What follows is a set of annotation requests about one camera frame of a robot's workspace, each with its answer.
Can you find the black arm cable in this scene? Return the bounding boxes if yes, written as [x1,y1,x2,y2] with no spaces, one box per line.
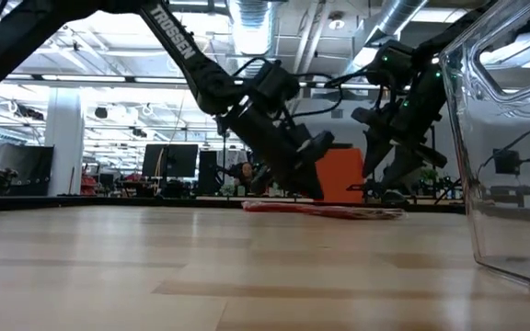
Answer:
[323,67,373,89]
[232,57,345,120]

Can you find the monitor on arm mount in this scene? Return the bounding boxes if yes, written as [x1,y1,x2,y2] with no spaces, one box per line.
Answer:
[492,148,530,177]

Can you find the white square pillar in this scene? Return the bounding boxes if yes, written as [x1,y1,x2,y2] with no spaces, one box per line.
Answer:
[45,88,86,198]

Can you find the orange panel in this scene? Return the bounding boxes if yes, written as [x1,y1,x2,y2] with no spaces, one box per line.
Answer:
[314,146,367,203]

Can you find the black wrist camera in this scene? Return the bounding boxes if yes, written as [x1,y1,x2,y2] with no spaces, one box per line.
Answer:
[366,40,417,88]
[250,62,301,101]

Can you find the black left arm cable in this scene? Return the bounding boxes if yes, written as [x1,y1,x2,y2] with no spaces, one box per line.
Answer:
[232,57,345,120]

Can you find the overhead light bar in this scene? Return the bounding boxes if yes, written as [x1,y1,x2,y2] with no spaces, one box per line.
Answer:
[5,73,188,86]

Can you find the green potted plant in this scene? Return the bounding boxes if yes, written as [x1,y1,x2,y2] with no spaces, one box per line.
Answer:
[419,167,439,186]

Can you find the black narrow monitor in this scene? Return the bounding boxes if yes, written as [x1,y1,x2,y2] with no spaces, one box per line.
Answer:
[199,150,219,194]

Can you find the clear plastic basket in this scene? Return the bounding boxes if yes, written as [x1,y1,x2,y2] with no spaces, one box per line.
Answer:
[439,0,530,291]

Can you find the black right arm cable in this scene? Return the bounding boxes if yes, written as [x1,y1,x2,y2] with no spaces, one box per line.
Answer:
[323,67,373,89]

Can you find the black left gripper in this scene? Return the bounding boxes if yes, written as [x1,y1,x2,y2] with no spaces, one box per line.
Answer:
[216,98,335,200]

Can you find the red popcorn bag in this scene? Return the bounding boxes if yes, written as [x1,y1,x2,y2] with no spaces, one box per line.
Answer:
[241,200,407,221]

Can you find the silver slanted ventilation duct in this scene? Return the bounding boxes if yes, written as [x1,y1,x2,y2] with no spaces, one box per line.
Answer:
[338,0,432,74]

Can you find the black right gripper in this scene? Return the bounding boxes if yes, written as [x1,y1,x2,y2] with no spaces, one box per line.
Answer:
[351,68,449,190]

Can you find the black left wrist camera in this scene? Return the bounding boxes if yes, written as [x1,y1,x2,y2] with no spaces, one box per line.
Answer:
[250,62,301,101]

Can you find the black computer monitor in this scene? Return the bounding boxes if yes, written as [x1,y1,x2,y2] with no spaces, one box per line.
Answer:
[142,143,200,179]

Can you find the black divider screen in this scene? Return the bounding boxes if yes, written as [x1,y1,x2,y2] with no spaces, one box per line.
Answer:
[0,144,55,197]

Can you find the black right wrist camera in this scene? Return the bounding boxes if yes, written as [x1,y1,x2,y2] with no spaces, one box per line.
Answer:
[366,40,417,88]

